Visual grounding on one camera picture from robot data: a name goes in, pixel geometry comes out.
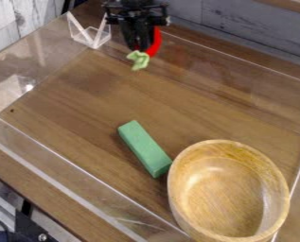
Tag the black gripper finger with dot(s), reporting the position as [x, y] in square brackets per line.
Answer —
[144, 31]
[129, 34]

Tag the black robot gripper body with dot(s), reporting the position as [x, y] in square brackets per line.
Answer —
[133, 10]

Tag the red plush strawberry toy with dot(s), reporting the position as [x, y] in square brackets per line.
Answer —
[141, 58]

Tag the clear acrylic tray walls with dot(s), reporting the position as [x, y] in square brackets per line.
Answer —
[69, 95]

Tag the green rectangular block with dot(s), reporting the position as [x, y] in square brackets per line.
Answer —
[148, 151]

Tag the wooden bowl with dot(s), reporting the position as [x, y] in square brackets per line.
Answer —
[228, 193]

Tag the black metal table clamp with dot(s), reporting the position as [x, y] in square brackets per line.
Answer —
[27, 231]

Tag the clear acrylic corner bracket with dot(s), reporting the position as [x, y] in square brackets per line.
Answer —
[91, 36]

